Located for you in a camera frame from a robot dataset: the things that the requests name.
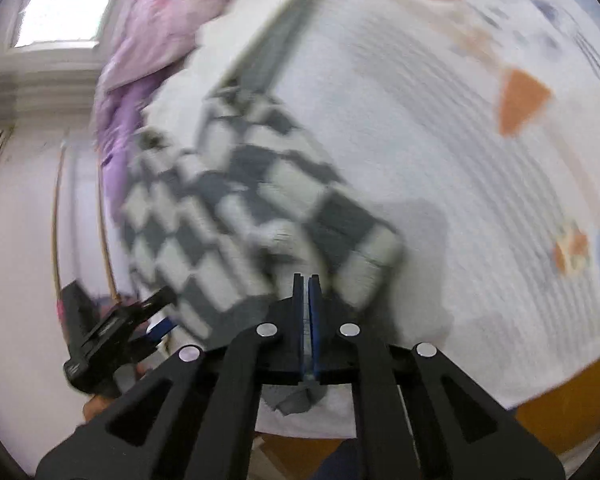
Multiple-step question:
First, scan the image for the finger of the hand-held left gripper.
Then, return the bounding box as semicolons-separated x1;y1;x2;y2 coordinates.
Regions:
140;286;177;313
147;317;177;343

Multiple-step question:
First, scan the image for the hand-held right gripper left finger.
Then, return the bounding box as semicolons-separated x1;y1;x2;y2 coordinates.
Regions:
35;272;308;480

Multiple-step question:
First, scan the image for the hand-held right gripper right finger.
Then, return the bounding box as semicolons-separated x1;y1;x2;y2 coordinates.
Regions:
309;274;566;480

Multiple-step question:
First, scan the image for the grey white checkered cardigan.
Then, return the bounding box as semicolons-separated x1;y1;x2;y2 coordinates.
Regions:
120;80;406;417

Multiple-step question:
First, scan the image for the person's left hand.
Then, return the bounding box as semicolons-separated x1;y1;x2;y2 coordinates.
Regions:
82;392;118;422

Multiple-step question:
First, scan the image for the white printed bed sheet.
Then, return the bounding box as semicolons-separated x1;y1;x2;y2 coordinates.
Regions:
145;0;600;436

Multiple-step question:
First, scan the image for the purple floral quilt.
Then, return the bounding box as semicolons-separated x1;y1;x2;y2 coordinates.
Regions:
92;0;261;221

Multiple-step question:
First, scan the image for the window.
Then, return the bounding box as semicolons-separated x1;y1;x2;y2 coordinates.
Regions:
10;0;131;48

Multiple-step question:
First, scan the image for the wooden barre rail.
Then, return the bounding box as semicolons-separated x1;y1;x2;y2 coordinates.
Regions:
51;145;67;306
95;157;122;301

